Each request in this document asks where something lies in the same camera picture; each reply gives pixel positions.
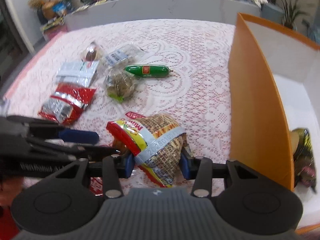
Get potted green plant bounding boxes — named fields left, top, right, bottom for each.
left=280, top=0, right=310, bottom=30

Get clear bag green nuts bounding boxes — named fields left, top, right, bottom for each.
left=104, top=69, right=137, bottom=103

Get orange cardboard box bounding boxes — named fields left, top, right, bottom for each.
left=216, top=14, right=319, bottom=237

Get small wrapped brown pastry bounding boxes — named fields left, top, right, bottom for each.
left=81, top=42, right=104, bottom=62

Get long grey tv bench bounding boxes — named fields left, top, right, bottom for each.
left=65, top=0, right=261, bottom=31

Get green sausage stick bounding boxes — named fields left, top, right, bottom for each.
left=125, top=64, right=172, bottom=78

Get braised meat red packet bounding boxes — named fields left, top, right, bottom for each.
left=89, top=111, right=144, bottom=196

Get white blue snack packet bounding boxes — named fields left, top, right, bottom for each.
left=55, top=61, right=100, bottom=88

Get grey trash bin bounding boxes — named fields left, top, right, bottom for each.
left=261, top=3, right=284, bottom=24

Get yellow red peanut snack bag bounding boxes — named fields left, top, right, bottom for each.
left=106, top=113, right=194, bottom=187

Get black yellow chip bag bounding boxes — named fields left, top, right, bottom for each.
left=290, top=128, right=317, bottom=193

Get clear pack white candies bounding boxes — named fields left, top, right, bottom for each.
left=100, top=44, right=146, bottom=76

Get dried flower vase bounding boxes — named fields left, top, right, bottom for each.
left=28, top=0, right=59, bottom=20

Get red silver snack bag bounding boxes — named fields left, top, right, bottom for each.
left=38, top=83, right=96, bottom=125

